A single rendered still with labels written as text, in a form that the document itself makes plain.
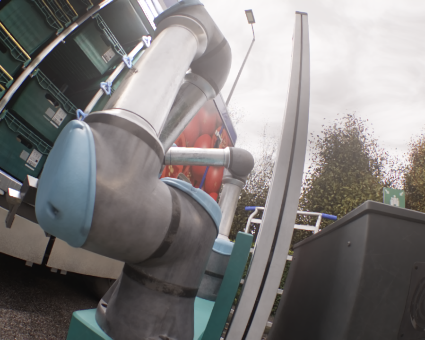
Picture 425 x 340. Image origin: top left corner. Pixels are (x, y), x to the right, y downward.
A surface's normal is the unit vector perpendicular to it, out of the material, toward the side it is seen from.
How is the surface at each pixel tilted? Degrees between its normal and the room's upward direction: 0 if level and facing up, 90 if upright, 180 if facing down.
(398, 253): 90
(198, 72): 102
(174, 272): 90
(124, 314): 72
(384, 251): 90
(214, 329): 90
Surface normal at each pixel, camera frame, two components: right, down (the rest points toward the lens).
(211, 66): 0.07, 0.52
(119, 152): 0.55, -0.32
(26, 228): 0.90, 0.13
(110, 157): 0.72, -0.45
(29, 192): 0.73, 0.51
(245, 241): -0.15, -0.44
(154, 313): 0.36, -0.55
